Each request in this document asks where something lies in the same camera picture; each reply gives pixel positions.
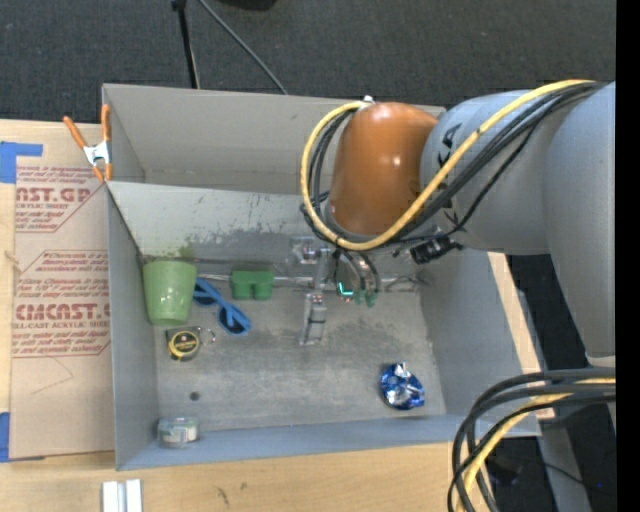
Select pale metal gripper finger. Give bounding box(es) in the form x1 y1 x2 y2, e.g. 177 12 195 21
288 235 324 266
298 293 330 347

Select grey metal bin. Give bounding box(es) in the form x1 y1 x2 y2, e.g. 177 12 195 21
101 83 546 472

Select green toy block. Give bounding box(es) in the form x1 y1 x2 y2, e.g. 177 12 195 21
229 269 276 303

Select blue sunglasses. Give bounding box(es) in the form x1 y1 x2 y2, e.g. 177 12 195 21
192 277 254 336

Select blue shiny foil wrapper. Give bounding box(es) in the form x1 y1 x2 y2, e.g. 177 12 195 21
379 361 427 412

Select yellow and black tape measure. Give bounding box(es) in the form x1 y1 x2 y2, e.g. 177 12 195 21
165 325 218 363

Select green plastic cup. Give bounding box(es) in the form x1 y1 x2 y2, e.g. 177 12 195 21
141 258 199 326

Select brown cardboard board red print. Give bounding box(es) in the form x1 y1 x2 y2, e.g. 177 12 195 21
0 118 117 464

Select black cylinder on white bracket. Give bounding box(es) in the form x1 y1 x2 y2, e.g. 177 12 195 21
408 231 464 266

